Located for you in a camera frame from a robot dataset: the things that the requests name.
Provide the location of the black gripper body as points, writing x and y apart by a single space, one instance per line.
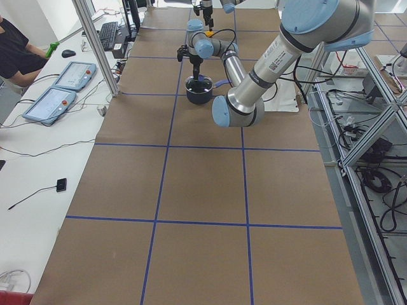
195 62
207 10

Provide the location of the yellow corn cob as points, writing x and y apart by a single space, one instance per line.
209 33

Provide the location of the glass pot lid blue knob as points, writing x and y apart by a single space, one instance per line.
204 86

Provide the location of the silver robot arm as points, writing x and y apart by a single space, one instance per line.
340 25
227 5

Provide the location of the dark blue saucepan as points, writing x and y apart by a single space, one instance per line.
203 98

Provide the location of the black keyboard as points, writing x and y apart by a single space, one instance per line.
107 35

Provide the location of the upper blue teach pendant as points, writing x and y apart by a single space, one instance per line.
75 76

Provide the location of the blue teach pendant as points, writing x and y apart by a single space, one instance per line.
75 76
53 103

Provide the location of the black computer mouse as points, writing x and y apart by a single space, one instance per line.
68 53

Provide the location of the lower blue teach pendant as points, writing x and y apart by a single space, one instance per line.
53 103

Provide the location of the small black puck device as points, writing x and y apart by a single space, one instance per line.
61 185

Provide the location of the person in black shirt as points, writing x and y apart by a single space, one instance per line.
21 62

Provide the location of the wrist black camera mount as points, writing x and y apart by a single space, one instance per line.
182 51
197 9

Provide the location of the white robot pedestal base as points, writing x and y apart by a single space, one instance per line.
281 97

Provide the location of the aluminium frame post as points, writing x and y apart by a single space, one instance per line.
85 18

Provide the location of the aluminium frame rack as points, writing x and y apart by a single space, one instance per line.
357 102

